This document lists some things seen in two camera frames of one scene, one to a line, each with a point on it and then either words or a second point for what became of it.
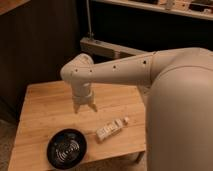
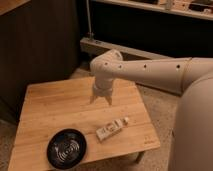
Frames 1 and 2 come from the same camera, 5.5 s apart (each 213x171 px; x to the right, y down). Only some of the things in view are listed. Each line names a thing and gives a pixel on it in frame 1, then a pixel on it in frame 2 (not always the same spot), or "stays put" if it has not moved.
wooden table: x=48 y=109 stays put
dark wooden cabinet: x=36 y=38 stays put
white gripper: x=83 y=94 -> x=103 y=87
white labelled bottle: x=104 y=132 stays put
